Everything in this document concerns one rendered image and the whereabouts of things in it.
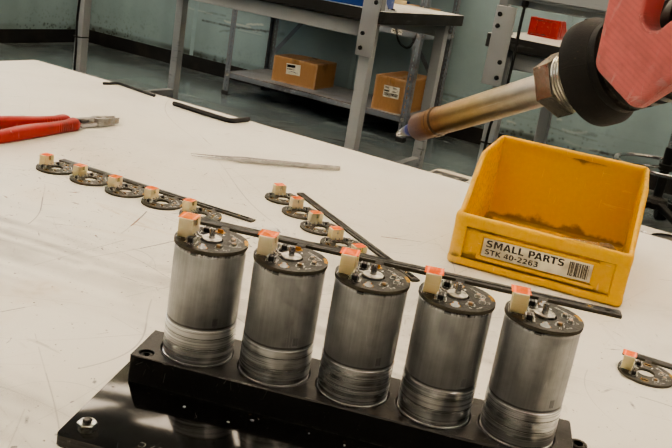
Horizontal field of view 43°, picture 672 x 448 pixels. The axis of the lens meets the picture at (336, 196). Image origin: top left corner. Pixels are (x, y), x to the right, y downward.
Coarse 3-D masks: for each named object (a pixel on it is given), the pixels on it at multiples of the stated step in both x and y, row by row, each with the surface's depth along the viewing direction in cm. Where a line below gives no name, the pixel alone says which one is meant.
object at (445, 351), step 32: (416, 320) 28; (448, 320) 27; (480, 320) 27; (416, 352) 28; (448, 352) 27; (480, 352) 27; (416, 384) 28; (448, 384) 27; (416, 416) 28; (448, 416) 28
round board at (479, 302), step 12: (420, 288) 28; (444, 288) 28; (468, 288) 28; (432, 300) 27; (444, 300) 27; (456, 300) 27; (468, 300) 27; (480, 300) 28; (492, 300) 28; (456, 312) 26; (468, 312) 26; (480, 312) 27
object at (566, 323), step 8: (528, 304) 28; (536, 304) 28; (552, 304) 28; (512, 312) 27; (528, 312) 27; (560, 312) 28; (568, 312) 28; (520, 320) 26; (528, 320) 27; (536, 320) 27; (544, 320) 27; (552, 320) 27; (560, 320) 27; (568, 320) 27; (576, 320) 27; (528, 328) 26; (536, 328) 26; (544, 328) 26; (552, 328) 26; (560, 328) 26; (568, 328) 26; (576, 328) 27
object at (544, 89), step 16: (544, 64) 20; (528, 80) 21; (544, 80) 20; (560, 80) 20; (480, 96) 22; (496, 96) 22; (512, 96) 21; (528, 96) 21; (544, 96) 20; (560, 96) 20; (432, 112) 24; (448, 112) 23; (464, 112) 23; (480, 112) 22; (496, 112) 22; (512, 112) 22; (560, 112) 20; (416, 128) 24; (432, 128) 24; (448, 128) 24; (464, 128) 23
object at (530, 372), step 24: (552, 312) 27; (504, 336) 27; (528, 336) 26; (552, 336) 26; (576, 336) 27; (504, 360) 27; (528, 360) 26; (552, 360) 26; (504, 384) 27; (528, 384) 27; (552, 384) 27; (504, 408) 27; (528, 408) 27; (552, 408) 27; (504, 432) 27; (528, 432) 27; (552, 432) 27
